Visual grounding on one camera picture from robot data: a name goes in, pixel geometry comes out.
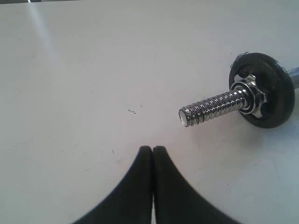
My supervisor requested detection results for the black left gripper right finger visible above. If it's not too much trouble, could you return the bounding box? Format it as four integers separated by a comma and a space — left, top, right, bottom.
153, 146, 238, 224

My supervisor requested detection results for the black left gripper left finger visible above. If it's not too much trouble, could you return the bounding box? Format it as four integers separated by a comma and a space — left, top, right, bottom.
74, 146, 153, 224

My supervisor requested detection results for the chrome dumbbell bar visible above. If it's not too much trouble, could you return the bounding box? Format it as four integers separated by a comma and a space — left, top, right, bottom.
178, 68, 299, 127

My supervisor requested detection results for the chrome nut left end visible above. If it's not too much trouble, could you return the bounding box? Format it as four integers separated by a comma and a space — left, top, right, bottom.
230, 74, 268, 119

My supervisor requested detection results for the black plate on left end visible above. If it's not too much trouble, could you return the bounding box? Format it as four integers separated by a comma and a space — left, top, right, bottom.
229, 53, 295, 128

